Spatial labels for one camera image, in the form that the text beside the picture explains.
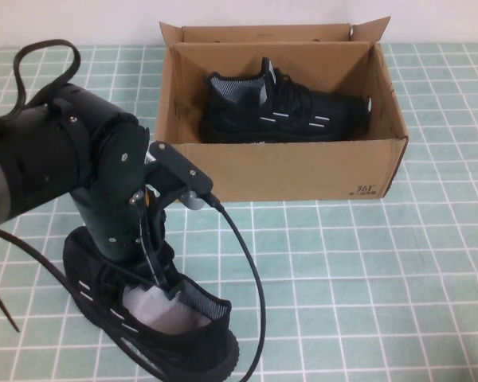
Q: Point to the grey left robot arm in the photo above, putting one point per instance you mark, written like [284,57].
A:
[44,159]

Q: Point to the brown cardboard shoe box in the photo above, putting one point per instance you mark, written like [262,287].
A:
[283,171]

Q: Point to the black knit sneaker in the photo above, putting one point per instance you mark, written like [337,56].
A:
[302,115]
[183,350]

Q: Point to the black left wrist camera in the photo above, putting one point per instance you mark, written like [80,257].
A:
[175,171]

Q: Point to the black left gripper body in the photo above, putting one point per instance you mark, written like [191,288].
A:
[115,191]

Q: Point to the green white checkered tablecloth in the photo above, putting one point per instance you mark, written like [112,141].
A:
[342,298]

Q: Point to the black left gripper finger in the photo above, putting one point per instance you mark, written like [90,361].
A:
[153,254]

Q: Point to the white paper shoe stuffing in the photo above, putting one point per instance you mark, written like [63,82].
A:
[159,314]

